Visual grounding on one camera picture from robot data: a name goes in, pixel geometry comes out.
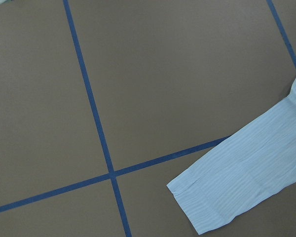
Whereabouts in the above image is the light blue button shirt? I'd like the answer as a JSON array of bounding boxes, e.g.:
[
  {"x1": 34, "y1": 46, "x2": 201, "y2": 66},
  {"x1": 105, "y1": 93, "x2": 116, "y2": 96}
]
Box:
[{"x1": 167, "y1": 79, "x2": 296, "y2": 235}]

